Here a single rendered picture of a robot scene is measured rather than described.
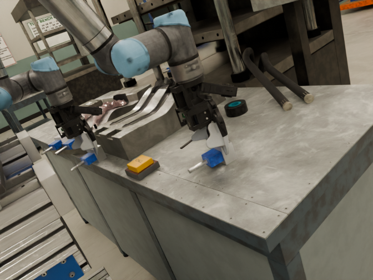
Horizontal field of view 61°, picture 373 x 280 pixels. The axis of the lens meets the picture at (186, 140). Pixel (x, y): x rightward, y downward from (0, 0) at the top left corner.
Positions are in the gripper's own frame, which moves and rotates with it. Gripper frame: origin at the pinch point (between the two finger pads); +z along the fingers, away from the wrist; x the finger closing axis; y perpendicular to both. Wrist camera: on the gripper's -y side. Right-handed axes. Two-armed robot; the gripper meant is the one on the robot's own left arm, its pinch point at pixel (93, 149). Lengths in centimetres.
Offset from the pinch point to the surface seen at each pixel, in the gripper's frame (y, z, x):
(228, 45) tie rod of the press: -77, -12, 14
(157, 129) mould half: -16.7, 0.1, 19.2
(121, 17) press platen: -99, -42, -82
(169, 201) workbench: 9.4, 6.7, 47.3
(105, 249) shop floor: -9, 85, -71
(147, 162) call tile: 1.2, 1.6, 32.2
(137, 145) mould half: -7.2, 1.3, 17.8
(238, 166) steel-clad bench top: -6, 5, 59
